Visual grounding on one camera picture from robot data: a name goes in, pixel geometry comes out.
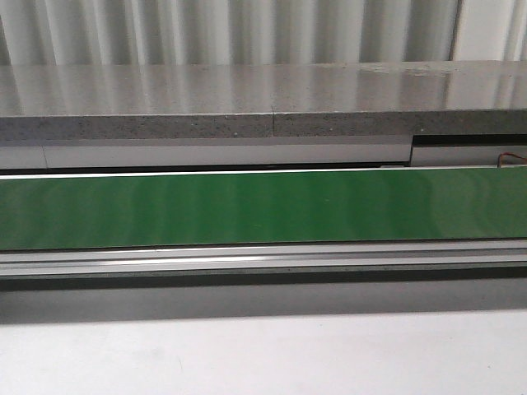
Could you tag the grey stone countertop slab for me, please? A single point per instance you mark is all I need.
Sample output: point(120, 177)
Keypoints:
point(124, 102)

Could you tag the white pleated curtain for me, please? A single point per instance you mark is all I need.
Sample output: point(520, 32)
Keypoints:
point(259, 32)

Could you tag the white panel under countertop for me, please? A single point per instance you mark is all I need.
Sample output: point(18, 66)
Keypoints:
point(354, 151)

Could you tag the aluminium conveyor frame rail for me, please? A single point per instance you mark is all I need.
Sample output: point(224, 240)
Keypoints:
point(287, 257)

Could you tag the green conveyor belt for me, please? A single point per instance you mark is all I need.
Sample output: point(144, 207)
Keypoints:
point(100, 211)

